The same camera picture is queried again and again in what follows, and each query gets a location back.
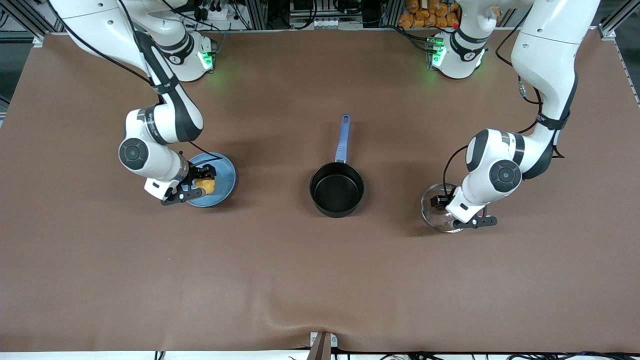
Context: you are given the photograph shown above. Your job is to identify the glass lid blue knob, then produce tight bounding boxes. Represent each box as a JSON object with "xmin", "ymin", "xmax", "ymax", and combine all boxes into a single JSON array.
[{"xmin": 421, "ymin": 182, "xmax": 471, "ymax": 234}]

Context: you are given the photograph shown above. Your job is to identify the round blue plate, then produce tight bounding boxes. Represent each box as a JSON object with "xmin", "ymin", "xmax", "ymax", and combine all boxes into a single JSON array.
[{"xmin": 181, "ymin": 152, "xmax": 237, "ymax": 208}]

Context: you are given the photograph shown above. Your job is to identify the brown table cover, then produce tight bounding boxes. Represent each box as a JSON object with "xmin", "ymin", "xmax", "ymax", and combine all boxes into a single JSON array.
[{"xmin": 0, "ymin": 29, "xmax": 640, "ymax": 354}]

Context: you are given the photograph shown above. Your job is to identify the white power strip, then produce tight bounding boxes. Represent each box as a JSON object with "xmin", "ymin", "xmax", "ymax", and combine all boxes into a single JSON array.
[{"xmin": 192, "ymin": 0, "xmax": 236, "ymax": 21}]

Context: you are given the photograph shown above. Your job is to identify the black box white connectors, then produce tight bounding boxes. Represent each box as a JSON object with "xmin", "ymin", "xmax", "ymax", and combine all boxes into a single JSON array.
[{"xmin": 289, "ymin": 0, "xmax": 342, "ymax": 29}]

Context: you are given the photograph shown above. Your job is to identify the bag of orange snacks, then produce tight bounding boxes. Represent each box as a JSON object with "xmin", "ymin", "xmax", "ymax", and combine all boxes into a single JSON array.
[{"xmin": 398, "ymin": 0, "xmax": 460, "ymax": 29}]

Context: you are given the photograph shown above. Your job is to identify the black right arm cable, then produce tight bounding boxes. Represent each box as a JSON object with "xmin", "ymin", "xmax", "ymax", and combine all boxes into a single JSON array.
[{"xmin": 47, "ymin": 0, "xmax": 224, "ymax": 166}]

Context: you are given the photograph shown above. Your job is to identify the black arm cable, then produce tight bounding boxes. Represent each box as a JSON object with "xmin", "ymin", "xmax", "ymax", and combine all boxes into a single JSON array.
[
  {"xmin": 442, "ymin": 20, "xmax": 566, "ymax": 201},
  {"xmin": 47, "ymin": 0, "xmax": 224, "ymax": 166}
]

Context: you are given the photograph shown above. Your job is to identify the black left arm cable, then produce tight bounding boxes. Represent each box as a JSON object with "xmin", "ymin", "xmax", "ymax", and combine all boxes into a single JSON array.
[{"xmin": 442, "ymin": 20, "xmax": 566, "ymax": 201}]

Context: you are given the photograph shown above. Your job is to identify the black pot blue handle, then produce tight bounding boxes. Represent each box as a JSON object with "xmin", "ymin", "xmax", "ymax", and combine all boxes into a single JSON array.
[{"xmin": 309, "ymin": 113, "xmax": 365, "ymax": 219}]

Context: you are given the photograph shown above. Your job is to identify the aluminium frame post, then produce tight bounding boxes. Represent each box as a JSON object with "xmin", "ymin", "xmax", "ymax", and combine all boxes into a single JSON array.
[
  {"xmin": 381, "ymin": 0, "xmax": 401, "ymax": 28},
  {"xmin": 245, "ymin": 0, "xmax": 268, "ymax": 30}
]

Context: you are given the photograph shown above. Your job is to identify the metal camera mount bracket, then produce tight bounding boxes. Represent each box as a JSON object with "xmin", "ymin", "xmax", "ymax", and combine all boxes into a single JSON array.
[{"xmin": 309, "ymin": 331, "xmax": 339, "ymax": 360}]

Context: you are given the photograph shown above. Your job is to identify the aluminium frame profile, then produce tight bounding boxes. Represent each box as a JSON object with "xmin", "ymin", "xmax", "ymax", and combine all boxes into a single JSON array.
[
  {"xmin": 597, "ymin": 0, "xmax": 640, "ymax": 106},
  {"xmin": 0, "ymin": 0, "xmax": 61, "ymax": 47}
]

